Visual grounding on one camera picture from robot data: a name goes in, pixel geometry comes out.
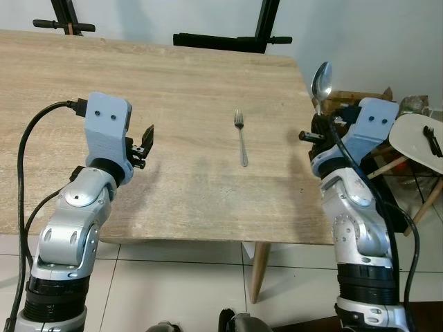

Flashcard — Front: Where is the black floor mat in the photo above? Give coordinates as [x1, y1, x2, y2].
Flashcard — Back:
[360, 158, 417, 240]

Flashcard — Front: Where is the brown wooden crate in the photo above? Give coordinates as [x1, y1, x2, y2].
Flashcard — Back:
[321, 88, 396, 116]

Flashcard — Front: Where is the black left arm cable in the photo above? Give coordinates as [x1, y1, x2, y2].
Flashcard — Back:
[3, 99, 89, 332]

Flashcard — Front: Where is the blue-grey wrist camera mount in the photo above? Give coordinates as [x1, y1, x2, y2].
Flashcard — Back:
[84, 92, 134, 182]
[342, 98, 401, 164]

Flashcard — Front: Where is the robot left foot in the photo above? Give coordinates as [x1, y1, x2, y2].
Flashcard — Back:
[145, 321, 182, 332]

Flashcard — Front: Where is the small black utensil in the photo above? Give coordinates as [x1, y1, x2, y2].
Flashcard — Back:
[422, 126, 443, 159]

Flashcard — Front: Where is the clear glass jar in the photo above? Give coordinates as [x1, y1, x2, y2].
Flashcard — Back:
[404, 93, 431, 116]

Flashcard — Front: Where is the silver metal fork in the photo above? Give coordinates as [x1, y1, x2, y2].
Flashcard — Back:
[234, 109, 249, 168]

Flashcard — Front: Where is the black exercise machine handle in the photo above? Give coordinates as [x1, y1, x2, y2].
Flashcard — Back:
[32, 0, 97, 36]

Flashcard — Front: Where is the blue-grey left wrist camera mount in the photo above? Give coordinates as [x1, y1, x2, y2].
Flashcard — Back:
[84, 92, 134, 182]

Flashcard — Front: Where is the white chair with wooden legs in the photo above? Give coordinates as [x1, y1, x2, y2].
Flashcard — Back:
[367, 113, 443, 237]

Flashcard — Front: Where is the silver metal spoon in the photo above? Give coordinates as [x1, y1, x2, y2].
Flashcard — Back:
[311, 62, 334, 116]

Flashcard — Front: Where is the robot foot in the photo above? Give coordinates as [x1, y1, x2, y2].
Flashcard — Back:
[145, 321, 182, 332]
[218, 307, 275, 332]

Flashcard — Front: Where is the wooden table leg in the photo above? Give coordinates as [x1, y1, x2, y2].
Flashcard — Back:
[248, 242, 271, 304]

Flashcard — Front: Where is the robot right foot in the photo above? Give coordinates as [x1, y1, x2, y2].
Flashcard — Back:
[218, 307, 275, 332]

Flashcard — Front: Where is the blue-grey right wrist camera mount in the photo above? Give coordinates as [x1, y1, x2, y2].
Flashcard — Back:
[342, 98, 401, 164]

